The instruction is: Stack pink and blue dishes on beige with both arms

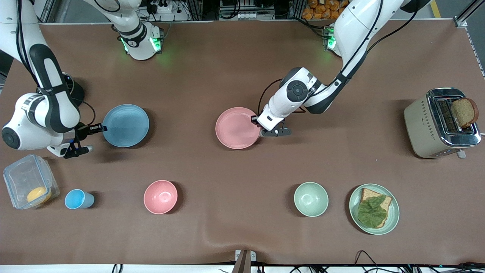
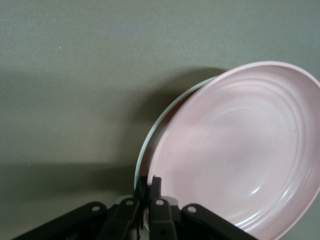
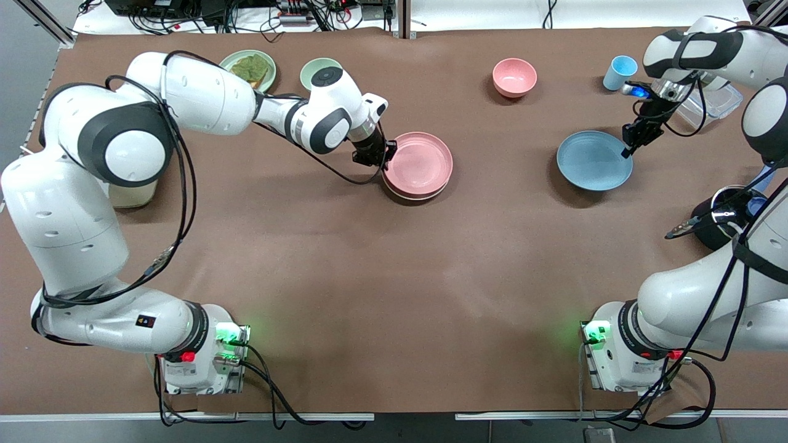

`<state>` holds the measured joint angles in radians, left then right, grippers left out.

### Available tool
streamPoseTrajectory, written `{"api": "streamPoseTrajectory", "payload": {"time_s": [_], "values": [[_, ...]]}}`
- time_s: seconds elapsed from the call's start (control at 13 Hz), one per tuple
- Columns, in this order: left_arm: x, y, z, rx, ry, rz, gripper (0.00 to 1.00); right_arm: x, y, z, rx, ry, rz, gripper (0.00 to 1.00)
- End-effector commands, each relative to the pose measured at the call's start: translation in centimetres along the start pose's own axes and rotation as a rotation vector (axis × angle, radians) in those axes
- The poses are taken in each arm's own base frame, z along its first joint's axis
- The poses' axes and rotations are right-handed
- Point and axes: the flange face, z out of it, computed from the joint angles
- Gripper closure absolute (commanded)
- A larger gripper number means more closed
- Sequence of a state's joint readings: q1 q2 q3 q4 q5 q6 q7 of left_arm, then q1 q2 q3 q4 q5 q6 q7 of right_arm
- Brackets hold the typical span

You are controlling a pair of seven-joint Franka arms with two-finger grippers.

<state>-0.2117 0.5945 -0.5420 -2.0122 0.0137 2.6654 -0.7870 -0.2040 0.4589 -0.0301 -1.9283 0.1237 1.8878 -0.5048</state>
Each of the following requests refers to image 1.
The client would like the pink plate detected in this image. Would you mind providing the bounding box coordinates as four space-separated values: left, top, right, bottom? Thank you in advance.
215 107 263 150

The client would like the clear plastic container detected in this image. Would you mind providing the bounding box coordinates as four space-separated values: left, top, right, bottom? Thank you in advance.
3 154 60 210

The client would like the orange snack bag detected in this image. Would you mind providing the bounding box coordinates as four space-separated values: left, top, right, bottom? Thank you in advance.
302 0 350 20

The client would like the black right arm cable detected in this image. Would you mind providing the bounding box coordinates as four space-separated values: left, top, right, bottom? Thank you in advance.
15 0 97 127

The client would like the black looped cable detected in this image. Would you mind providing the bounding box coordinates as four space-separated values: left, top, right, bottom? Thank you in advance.
354 250 384 271

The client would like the blue plate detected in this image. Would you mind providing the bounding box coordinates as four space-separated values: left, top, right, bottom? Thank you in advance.
102 104 150 148

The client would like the white power strip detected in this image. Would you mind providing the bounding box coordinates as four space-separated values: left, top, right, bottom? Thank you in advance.
151 0 175 14

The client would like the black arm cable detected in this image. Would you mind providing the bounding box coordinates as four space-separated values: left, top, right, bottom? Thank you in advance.
15 0 97 127
258 0 419 116

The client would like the blue cup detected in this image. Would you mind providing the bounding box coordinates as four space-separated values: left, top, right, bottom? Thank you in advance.
64 189 95 210

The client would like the beige chrome toaster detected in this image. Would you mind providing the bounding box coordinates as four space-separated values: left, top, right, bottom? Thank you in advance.
403 88 482 159

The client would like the black saucepan with blue handle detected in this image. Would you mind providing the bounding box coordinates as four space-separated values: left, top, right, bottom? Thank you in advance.
61 72 84 107

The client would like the green plate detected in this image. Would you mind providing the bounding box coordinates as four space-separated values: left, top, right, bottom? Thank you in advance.
349 184 400 235

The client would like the brown bread slice with crust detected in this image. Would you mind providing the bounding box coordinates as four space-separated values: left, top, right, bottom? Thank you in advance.
360 188 393 228

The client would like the aluminium frame profile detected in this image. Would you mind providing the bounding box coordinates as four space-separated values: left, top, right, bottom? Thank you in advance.
454 0 485 28
37 0 56 24

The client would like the glass lid with blue knob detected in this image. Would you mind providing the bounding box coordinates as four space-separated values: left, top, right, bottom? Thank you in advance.
62 73 75 95

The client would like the dark toasted bread slice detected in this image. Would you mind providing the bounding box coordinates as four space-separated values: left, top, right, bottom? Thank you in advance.
450 98 479 129

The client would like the green bowl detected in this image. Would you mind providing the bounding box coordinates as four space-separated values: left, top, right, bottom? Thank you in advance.
294 182 329 218

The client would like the green lettuce leaf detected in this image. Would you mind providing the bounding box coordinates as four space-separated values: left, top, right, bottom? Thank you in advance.
357 195 388 229

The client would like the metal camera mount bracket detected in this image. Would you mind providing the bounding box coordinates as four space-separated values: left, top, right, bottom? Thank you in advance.
232 249 257 273

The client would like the pink bowl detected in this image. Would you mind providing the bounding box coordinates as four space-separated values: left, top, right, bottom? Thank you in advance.
143 180 178 215

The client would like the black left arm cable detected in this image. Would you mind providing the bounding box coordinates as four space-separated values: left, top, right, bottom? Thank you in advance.
258 0 419 116

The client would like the yellow round food piece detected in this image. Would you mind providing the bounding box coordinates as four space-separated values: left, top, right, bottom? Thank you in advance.
27 187 52 204

